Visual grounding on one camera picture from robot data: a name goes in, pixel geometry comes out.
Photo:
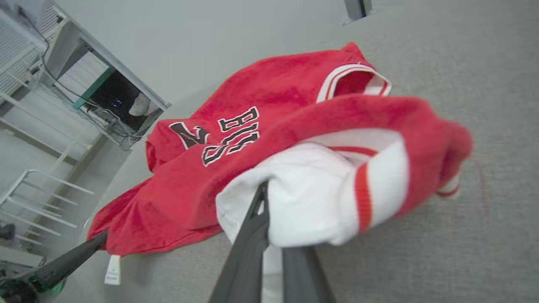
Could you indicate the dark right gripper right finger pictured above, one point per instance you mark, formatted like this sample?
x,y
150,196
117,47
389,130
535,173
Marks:
x,y
305,277

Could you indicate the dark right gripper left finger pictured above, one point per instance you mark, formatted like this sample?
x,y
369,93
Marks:
x,y
248,261

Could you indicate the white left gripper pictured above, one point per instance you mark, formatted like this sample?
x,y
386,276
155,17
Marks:
x,y
21,292

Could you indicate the red white basketball jersey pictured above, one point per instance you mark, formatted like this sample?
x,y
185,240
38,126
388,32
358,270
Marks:
x,y
252,92

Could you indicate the white metal rack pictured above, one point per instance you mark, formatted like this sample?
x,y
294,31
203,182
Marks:
x,y
38,198

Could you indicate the black computer tower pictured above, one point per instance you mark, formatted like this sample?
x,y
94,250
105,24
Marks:
x,y
113,99

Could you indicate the small white bag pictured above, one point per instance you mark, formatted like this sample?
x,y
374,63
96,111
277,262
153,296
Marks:
x,y
140,105

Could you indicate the white office desk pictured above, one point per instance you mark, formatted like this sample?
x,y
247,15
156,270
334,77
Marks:
x,y
126,75

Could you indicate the white window blinds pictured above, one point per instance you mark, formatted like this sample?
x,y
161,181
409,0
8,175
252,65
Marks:
x,y
17,46

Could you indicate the grey partition post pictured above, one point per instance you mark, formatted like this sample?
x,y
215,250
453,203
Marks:
x,y
357,9

